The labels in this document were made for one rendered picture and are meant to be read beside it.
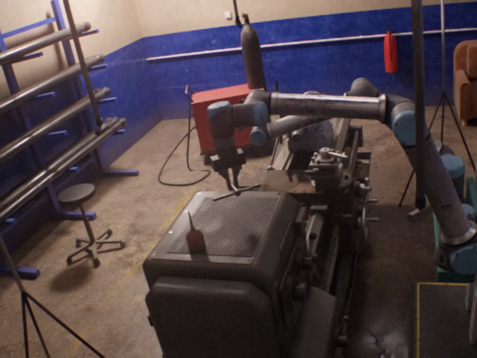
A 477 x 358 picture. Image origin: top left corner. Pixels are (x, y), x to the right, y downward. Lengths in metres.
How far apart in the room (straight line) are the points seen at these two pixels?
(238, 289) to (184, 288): 0.19
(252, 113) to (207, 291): 0.65
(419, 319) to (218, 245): 1.48
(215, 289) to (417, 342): 1.42
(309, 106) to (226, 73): 5.37
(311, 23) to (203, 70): 1.76
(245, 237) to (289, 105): 0.53
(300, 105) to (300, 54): 4.99
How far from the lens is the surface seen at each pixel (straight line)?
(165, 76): 7.61
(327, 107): 1.89
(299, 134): 3.30
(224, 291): 1.68
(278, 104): 1.90
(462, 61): 6.55
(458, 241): 2.02
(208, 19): 7.13
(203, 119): 5.68
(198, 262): 1.77
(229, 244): 1.82
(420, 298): 3.07
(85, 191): 4.42
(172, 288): 1.76
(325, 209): 2.86
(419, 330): 2.88
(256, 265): 1.70
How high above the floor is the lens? 2.33
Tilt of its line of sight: 25 degrees down
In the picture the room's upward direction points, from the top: 11 degrees counter-clockwise
